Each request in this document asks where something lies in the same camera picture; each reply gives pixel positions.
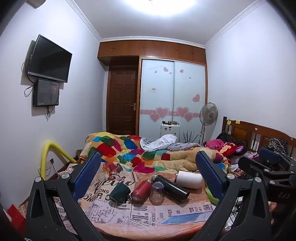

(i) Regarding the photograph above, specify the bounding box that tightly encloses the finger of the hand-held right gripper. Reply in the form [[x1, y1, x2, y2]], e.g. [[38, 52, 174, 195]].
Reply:
[[258, 147, 296, 173], [238, 157, 296, 184]]

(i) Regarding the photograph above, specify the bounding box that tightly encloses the wooden bed headboard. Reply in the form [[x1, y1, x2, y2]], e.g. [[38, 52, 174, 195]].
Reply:
[[221, 116, 296, 160]]

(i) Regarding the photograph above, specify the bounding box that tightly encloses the black bag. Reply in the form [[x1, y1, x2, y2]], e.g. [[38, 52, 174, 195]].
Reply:
[[216, 132, 235, 143]]

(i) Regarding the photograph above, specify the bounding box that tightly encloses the small black wall monitor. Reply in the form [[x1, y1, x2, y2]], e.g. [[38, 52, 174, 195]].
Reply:
[[33, 78, 60, 107]]

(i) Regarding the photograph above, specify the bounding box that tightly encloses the dark green cup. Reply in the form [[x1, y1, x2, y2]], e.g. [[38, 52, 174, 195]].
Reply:
[[109, 183, 131, 204]]

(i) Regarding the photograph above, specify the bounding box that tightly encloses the white air conditioner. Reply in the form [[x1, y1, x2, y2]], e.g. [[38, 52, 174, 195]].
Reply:
[[26, 0, 47, 8]]

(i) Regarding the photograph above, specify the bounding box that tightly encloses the frosted sliding-door wardrobe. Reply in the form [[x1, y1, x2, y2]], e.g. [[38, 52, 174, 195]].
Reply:
[[139, 56, 207, 144]]

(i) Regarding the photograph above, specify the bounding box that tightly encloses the grey crumpled cloth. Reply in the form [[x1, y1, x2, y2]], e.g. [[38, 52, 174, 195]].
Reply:
[[140, 134, 201, 152]]

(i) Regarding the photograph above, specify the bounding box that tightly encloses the white cup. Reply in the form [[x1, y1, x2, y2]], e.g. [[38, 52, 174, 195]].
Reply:
[[175, 171, 204, 189]]

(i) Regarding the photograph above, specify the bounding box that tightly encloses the newspaper print blanket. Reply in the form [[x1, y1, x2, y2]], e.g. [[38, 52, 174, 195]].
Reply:
[[18, 160, 216, 234]]

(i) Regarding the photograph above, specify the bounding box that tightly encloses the brown wooden door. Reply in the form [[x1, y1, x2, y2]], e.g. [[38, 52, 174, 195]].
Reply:
[[107, 65, 139, 136]]

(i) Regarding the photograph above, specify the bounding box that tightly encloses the clear glass cup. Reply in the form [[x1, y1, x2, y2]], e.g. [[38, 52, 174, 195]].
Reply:
[[149, 182, 165, 205]]

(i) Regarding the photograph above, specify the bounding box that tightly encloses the red box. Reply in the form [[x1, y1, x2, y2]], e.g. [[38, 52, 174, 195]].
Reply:
[[6, 204, 26, 237]]

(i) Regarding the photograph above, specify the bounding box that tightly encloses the standing fan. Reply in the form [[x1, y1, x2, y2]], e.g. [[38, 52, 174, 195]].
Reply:
[[198, 102, 218, 146]]

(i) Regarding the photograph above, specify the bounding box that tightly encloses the colourful patchwork quilt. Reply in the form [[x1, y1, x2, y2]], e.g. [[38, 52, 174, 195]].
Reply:
[[79, 132, 232, 173]]

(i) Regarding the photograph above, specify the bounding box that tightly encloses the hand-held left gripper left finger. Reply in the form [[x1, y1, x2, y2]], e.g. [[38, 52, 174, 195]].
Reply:
[[26, 152, 107, 241]]

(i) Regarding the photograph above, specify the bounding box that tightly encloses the red bottle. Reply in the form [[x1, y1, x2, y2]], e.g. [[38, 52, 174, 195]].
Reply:
[[131, 179, 152, 205]]

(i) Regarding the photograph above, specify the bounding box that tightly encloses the brown overhead cabinet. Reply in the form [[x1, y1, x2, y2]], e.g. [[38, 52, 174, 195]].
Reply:
[[97, 40, 207, 66]]

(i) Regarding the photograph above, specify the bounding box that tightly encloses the black television cable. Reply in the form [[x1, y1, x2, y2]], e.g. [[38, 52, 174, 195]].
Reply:
[[22, 53, 35, 97]]

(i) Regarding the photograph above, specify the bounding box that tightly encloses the red plush toy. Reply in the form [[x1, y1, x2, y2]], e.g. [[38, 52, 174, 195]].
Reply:
[[216, 142, 245, 159]]

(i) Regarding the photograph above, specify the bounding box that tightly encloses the pink clothing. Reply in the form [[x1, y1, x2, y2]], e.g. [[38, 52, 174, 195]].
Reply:
[[203, 139, 223, 149]]

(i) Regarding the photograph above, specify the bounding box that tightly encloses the yellow foam tube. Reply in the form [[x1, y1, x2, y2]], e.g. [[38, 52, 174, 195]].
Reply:
[[40, 141, 77, 180]]

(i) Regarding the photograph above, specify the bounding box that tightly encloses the ceiling light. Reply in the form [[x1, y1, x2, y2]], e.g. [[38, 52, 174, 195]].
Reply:
[[139, 0, 204, 16]]

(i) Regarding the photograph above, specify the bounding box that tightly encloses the wall-mounted black television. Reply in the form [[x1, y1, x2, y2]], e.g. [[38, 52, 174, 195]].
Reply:
[[27, 34, 73, 83]]

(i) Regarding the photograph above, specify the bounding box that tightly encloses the dried twig decoration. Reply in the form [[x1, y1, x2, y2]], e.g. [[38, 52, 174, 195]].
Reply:
[[181, 130, 197, 143]]

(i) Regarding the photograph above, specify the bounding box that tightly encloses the black polka dot cloth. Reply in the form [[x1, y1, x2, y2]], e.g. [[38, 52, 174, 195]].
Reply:
[[268, 138, 288, 154]]

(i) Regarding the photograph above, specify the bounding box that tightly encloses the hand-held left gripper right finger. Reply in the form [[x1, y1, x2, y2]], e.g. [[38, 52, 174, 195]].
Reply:
[[190, 151, 273, 241]]

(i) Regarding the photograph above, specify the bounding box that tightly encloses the small white cabinet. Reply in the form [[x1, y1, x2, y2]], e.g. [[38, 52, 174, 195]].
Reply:
[[160, 123, 180, 142]]

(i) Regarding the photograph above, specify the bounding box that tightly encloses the black thermos bottle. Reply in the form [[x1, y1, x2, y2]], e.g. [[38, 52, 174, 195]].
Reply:
[[151, 174, 190, 202]]

